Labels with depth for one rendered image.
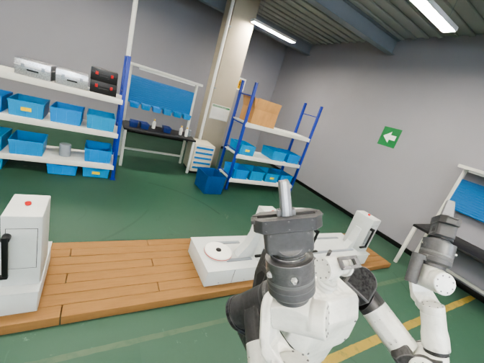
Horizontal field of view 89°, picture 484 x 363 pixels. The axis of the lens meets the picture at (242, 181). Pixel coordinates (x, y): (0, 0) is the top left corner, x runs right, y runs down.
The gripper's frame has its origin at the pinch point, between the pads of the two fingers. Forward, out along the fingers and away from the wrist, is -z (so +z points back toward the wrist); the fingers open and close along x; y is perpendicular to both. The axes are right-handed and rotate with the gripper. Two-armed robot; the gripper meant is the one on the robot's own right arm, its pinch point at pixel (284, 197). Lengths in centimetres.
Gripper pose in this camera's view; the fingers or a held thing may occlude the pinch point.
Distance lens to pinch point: 44.1
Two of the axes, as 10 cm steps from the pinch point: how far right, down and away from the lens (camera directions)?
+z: 1.0, 9.8, 1.8
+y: -0.2, 1.8, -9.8
